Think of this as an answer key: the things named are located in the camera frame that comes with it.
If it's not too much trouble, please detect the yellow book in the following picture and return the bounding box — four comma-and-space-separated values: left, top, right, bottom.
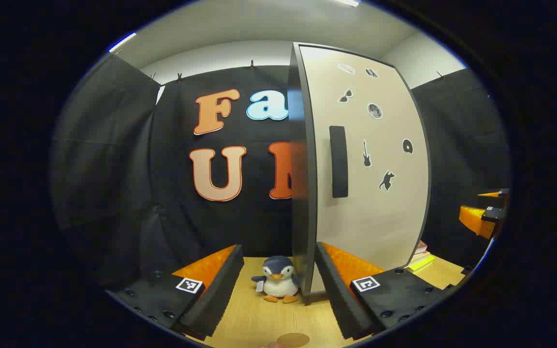
407, 255, 437, 272

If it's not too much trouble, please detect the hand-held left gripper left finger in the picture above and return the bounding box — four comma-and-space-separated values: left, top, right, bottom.
107, 244, 245, 341

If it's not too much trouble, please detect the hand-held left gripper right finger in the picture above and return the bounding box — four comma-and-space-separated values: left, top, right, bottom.
314, 242, 472, 341

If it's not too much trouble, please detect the grey cabinet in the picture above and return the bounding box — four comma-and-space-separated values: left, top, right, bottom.
287, 43, 432, 306

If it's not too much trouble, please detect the black backdrop cloth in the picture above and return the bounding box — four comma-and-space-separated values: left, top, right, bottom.
49, 51, 511, 290

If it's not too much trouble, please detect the penguin plush toy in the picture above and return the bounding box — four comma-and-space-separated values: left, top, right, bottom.
251, 256, 301, 304

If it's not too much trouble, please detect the white cabinet door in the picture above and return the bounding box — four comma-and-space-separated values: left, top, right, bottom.
299, 44, 431, 294

